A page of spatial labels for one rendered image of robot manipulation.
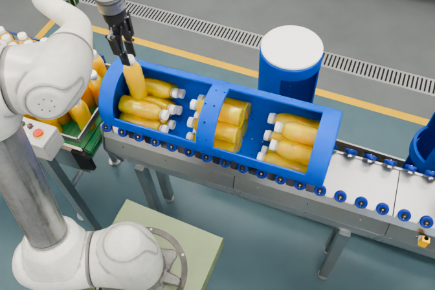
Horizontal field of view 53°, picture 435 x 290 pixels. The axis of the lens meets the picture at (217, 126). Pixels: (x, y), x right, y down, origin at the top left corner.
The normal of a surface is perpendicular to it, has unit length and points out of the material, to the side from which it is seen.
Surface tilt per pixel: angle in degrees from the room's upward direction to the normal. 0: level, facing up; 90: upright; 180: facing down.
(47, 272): 74
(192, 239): 2
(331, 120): 6
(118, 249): 10
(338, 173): 0
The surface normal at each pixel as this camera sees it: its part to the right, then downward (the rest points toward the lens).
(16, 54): 0.07, -0.68
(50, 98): 0.18, 0.65
